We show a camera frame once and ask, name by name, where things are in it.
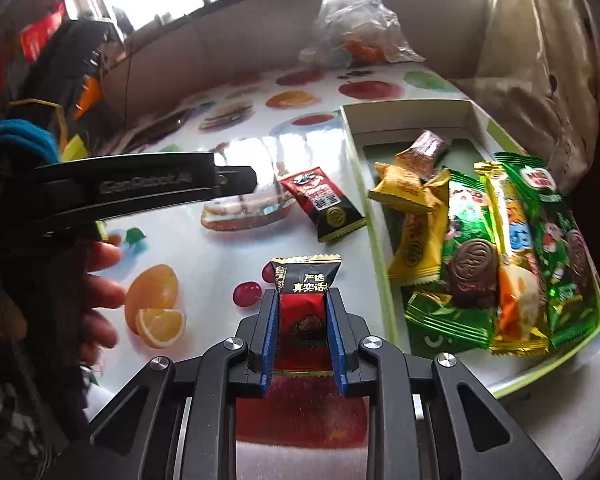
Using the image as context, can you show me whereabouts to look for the long yellow rice snack bar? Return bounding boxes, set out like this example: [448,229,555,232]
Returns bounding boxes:
[474,162,550,356]

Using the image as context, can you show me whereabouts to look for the yellow peanut crisp packet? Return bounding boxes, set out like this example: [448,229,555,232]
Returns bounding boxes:
[388,168,451,286]
[367,162,434,214]

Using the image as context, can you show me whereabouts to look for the green Milo wafer packet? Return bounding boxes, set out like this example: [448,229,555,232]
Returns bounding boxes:
[405,170,498,349]

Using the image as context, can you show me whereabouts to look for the person's left hand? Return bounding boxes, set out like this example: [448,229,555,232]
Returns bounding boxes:
[80,242,125,366]

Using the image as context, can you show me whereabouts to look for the beige dotted curtain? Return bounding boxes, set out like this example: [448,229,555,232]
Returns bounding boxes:
[458,0,600,194]

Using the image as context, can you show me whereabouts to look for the red snack bag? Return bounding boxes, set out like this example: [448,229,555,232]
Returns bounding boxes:
[19,1,66,65]

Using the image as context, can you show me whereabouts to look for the white red nougat candy packet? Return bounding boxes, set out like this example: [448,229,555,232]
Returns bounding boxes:
[394,130,449,180]

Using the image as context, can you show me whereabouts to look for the red black date snack packet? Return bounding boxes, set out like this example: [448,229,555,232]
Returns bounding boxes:
[271,255,341,373]

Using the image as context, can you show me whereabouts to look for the black smartphone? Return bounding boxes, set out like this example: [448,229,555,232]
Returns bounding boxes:
[114,107,194,154]

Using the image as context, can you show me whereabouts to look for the red black square snack packet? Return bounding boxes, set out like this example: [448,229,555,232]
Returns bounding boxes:
[280,167,366,243]

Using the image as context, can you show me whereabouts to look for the clear plastic bag with items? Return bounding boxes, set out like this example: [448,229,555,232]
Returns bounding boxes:
[299,0,425,68]

